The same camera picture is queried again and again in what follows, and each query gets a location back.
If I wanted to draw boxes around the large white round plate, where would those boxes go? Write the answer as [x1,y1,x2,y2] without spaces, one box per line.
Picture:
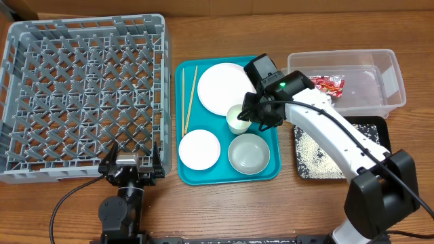
[197,62,256,117]

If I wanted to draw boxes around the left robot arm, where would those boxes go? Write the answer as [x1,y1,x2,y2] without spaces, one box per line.
[98,144,165,244]

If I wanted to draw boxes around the right wooden chopstick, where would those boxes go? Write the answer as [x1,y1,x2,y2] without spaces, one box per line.
[184,66,198,134]

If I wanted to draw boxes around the pink small bowl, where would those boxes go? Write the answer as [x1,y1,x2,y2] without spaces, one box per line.
[178,129,221,171]

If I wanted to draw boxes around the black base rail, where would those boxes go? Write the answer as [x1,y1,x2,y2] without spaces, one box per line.
[90,235,393,244]

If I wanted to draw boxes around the grey plastic dish rack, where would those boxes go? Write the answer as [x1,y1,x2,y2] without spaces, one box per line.
[1,14,172,184]

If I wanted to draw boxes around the black rectangular tray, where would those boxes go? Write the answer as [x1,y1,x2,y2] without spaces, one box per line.
[293,116,396,180]

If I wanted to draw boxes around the clear plastic waste bin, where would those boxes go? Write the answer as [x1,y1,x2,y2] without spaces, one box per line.
[285,49,407,119]

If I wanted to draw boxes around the grey ceramic bowl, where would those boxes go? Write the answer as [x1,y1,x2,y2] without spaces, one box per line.
[228,134,271,175]

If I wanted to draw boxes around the red snack wrapper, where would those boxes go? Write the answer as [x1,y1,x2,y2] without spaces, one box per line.
[308,75,345,98]

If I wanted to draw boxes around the teal plastic serving tray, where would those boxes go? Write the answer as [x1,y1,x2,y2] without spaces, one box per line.
[174,56,282,186]

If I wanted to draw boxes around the spilled rice grains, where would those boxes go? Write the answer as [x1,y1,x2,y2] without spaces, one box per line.
[294,123,380,180]

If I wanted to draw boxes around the white paper cup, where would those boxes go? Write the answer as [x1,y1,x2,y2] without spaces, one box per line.
[226,104,252,135]

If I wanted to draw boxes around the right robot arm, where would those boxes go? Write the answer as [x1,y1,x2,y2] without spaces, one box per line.
[238,71,433,243]

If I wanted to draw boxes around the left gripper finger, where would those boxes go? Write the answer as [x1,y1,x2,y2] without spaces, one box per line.
[98,143,118,174]
[152,142,165,176]

